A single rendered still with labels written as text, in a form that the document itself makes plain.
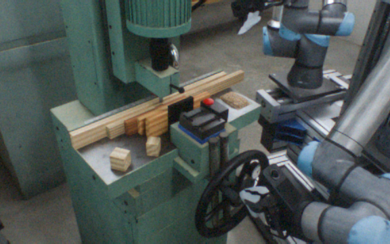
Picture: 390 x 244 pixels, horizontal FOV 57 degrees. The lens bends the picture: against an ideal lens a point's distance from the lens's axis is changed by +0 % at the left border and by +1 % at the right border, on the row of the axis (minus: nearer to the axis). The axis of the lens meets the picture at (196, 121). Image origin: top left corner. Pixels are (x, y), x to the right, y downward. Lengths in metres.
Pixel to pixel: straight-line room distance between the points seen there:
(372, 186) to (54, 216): 1.70
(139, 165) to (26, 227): 1.24
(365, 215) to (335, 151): 0.15
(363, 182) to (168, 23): 0.58
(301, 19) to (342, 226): 0.69
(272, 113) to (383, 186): 0.83
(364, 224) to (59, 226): 1.66
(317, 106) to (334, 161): 0.88
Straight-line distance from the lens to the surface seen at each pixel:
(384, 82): 0.83
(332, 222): 0.71
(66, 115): 1.39
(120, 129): 1.08
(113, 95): 1.25
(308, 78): 1.55
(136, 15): 0.95
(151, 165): 0.99
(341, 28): 1.22
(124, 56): 1.10
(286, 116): 1.58
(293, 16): 1.19
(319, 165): 0.79
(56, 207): 2.17
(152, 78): 1.06
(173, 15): 0.94
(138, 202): 1.06
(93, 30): 1.14
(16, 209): 2.24
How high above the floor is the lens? 1.56
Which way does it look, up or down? 35 degrees down
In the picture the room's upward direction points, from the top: 3 degrees clockwise
